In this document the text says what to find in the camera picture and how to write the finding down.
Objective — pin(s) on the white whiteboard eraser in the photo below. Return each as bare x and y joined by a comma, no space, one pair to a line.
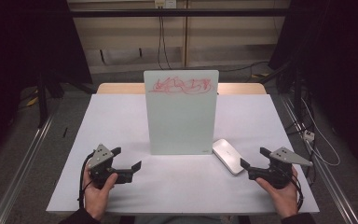
228,155

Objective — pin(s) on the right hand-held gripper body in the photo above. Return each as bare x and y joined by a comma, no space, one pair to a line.
276,171

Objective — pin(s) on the pale green glass whiteboard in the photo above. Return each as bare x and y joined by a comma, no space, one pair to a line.
180,124

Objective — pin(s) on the aluminium floor rail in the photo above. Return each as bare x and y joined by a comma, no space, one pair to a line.
329,180
21,168

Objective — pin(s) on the white wall socket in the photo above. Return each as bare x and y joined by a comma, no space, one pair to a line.
164,3

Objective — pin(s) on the black metal stand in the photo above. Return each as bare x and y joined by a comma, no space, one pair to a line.
42,102

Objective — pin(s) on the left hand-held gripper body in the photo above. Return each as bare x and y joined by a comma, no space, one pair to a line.
101,158

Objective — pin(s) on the wooden table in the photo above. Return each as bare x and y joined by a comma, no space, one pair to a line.
121,89

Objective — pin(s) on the black horizontal crossbar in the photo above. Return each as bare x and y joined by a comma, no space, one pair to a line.
121,12

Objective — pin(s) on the black curtain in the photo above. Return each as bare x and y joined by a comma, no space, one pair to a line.
18,46
338,56

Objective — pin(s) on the person's right hand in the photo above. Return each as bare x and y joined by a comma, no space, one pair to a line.
281,197

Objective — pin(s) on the small black stick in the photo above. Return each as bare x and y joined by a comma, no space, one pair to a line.
64,132

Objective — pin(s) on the person's left hand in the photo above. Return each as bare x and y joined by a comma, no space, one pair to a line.
96,199

